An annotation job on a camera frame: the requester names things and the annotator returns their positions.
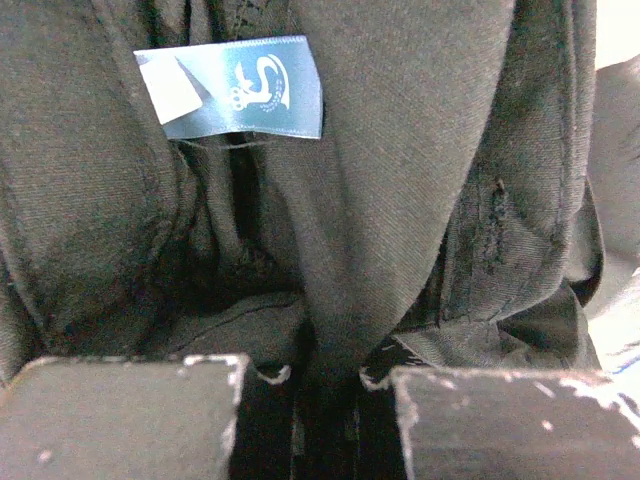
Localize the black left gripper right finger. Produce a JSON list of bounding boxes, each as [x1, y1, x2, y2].
[[357, 344, 640, 480]]

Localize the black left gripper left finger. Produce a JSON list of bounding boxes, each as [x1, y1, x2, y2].
[[0, 353, 296, 480]]

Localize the black garment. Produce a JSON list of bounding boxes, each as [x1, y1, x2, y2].
[[1, 1, 639, 390]]

